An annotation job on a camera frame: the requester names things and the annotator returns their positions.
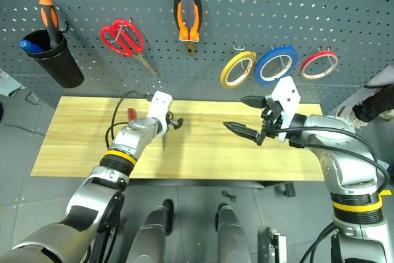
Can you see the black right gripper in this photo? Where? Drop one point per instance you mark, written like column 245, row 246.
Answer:
column 272, row 118

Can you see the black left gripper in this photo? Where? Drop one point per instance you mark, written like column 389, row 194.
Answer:
column 173, row 121

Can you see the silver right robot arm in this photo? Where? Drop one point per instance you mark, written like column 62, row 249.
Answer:
column 351, row 164

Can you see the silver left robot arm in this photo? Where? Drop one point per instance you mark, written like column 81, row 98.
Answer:
column 92, row 201

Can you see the blue tape roll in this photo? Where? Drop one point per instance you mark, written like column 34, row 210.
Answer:
column 259, row 70

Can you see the yellow tape roll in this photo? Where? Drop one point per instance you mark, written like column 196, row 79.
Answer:
column 224, row 75

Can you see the silver pegboard hook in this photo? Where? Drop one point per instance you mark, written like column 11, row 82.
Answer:
column 322, row 49
column 273, row 48
column 239, row 47

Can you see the red tape roll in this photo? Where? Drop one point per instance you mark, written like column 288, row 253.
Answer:
column 304, row 67

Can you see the grey perforated pegboard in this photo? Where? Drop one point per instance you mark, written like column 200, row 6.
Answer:
column 215, row 4

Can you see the small black floor clip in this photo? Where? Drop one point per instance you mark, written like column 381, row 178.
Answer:
column 229, row 196

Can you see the black table caster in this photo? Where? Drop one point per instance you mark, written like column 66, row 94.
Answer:
column 287, row 189

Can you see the orange black pliers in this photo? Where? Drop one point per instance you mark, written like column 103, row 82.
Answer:
column 183, row 29

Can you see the silver robot leg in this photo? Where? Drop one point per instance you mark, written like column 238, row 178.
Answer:
column 232, row 235
column 151, row 235

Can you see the silver scissors hook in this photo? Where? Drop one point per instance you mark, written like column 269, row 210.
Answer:
column 118, row 32

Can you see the black cup holder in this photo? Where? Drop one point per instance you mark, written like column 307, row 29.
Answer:
column 61, row 66

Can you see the black white box device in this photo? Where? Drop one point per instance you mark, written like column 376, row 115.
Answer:
column 274, row 244

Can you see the blue marker pen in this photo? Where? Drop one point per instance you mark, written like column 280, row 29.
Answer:
column 29, row 46

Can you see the orange black screwdriver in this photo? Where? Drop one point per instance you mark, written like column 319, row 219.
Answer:
column 49, row 16

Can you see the pale green sheet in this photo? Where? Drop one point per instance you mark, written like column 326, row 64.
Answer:
column 9, row 84

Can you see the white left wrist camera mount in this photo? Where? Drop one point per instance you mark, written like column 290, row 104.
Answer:
column 160, row 103

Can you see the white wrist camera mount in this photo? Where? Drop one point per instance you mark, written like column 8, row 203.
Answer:
column 287, row 93
column 160, row 103

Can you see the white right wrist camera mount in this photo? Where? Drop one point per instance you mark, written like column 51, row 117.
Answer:
column 287, row 93

